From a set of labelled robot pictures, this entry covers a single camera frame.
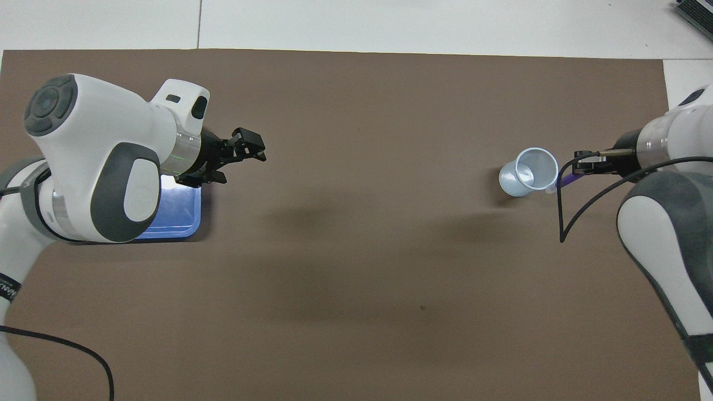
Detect brown table mat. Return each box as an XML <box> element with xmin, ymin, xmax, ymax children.
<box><xmin>0</xmin><ymin>49</ymin><xmax>701</xmax><ymax>401</ymax></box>

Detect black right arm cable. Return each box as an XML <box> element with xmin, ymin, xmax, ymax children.
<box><xmin>556</xmin><ymin>148</ymin><xmax>713</xmax><ymax>243</ymax></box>

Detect blue plastic tray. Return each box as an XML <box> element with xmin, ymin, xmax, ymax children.
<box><xmin>136</xmin><ymin>174</ymin><xmax>202</xmax><ymax>240</ymax></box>

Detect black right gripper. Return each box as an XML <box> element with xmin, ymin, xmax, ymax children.
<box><xmin>574</xmin><ymin>129</ymin><xmax>642</xmax><ymax>175</ymax></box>

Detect purple pen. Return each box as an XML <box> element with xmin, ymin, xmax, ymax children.
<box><xmin>545</xmin><ymin>170</ymin><xmax>580</xmax><ymax>195</ymax></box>

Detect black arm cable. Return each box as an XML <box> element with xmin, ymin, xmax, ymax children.
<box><xmin>0</xmin><ymin>187</ymin><xmax>115</xmax><ymax>401</ymax></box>
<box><xmin>556</xmin><ymin>148</ymin><xmax>713</xmax><ymax>243</ymax></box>

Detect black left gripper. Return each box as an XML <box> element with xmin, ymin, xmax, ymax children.
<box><xmin>177</xmin><ymin>127</ymin><xmax>267</xmax><ymax>188</ymax></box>

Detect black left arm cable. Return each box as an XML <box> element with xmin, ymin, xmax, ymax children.
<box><xmin>0</xmin><ymin>187</ymin><xmax>115</xmax><ymax>401</ymax></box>

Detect grey ribbed device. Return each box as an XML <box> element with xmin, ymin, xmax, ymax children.
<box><xmin>673</xmin><ymin>0</ymin><xmax>713</xmax><ymax>42</ymax></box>

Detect translucent plastic cup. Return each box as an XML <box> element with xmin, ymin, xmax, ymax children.
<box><xmin>498</xmin><ymin>147</ymin><xmax>559</xmax><ymax>197</ymax></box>

